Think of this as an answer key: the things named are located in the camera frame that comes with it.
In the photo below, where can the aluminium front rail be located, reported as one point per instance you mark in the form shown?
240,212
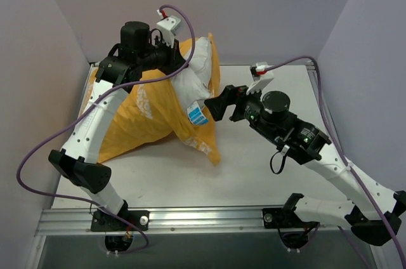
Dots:
161,220

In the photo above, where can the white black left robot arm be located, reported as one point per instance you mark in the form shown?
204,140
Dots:
136,53

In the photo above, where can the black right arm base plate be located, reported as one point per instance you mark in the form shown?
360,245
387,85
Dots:
275,217

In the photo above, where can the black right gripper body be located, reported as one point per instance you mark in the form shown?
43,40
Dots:
236,103

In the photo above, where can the blue white pillow label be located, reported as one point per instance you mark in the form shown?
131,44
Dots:
196,116

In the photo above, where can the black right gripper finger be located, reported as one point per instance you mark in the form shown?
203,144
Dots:
227,97
217,111

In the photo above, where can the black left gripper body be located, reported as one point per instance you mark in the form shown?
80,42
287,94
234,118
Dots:
173,58

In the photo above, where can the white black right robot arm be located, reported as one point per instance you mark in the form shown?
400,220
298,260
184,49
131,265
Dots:
371,210

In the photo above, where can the orange pillowcase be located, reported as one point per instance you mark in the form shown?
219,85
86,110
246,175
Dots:
152,111

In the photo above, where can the white pillow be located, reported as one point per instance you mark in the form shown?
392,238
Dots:
192,83

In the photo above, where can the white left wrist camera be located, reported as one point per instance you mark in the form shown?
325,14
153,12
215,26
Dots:
169,27

